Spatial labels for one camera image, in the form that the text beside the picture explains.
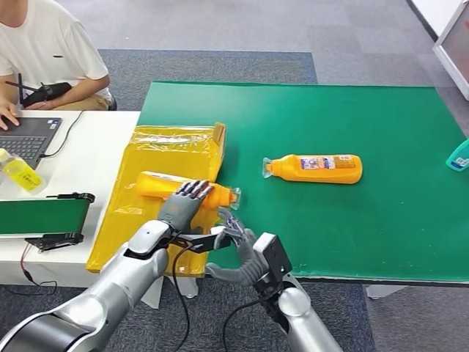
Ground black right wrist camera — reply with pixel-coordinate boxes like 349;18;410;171
252;232;294;296

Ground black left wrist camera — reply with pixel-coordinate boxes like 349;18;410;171
170;225;233;255

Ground white framed board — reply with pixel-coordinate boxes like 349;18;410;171
433;0;469;101

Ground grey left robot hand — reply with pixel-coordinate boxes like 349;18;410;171
157;179;216;235

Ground green conveyor belt unit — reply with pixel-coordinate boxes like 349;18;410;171
0;192;96;254

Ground black laptop cable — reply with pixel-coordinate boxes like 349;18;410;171
38;110;84;161

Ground green covered table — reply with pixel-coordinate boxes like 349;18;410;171
136;80;469;298

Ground teal bottle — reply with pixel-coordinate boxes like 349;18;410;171
445;139;469;172

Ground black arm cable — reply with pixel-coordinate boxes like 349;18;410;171
221;297;268;352
171;245;194;352

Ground orange bottle with clear cap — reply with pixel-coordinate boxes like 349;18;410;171
262;153;364;186
136;170;242;212

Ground dark grey laptop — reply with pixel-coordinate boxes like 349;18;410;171
0;116;63;172

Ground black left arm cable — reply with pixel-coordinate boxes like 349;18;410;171
171;245;194;352

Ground person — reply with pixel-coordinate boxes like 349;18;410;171
0;0;118;112

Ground clear bottle with yellow label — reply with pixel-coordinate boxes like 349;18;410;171
0;147;47;196

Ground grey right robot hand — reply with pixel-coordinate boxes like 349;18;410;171
204;207;271;288

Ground person's right hand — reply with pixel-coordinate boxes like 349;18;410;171
0;99;20;131

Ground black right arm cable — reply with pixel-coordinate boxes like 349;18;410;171
221;297;268;352

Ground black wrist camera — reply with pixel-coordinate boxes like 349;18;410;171
252;232;294;296
170;225;233;255

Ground red and black cable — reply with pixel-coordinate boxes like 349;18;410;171
13;243;58;298

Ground black controller with antenna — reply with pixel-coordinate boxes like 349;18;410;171
5;73;73;109

